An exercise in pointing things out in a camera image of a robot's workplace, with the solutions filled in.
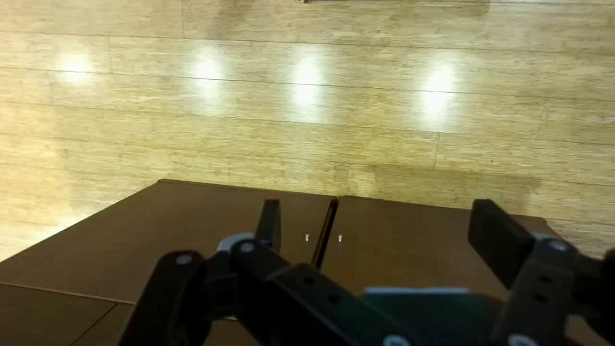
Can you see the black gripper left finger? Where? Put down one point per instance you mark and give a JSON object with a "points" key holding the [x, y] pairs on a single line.
{"points": [[301, 299]]}

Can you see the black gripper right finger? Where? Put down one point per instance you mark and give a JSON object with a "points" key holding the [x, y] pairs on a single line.
{"points": [[539, 280]]}

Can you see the small silver door knob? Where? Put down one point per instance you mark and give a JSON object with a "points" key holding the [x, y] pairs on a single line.
{"points": [[308, 236], [339, 238]]}

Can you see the closed wooden drawer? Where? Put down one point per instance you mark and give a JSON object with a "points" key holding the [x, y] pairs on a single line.
{"points": [[39, 319]]}

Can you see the wooden cabinet door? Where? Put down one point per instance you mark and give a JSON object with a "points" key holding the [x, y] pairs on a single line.
{"points": [[410, 242], [193, 222]]}

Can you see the brown wooden shelving cabinet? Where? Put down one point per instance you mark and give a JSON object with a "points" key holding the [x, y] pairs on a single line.
{"points": [[397, 222]]}

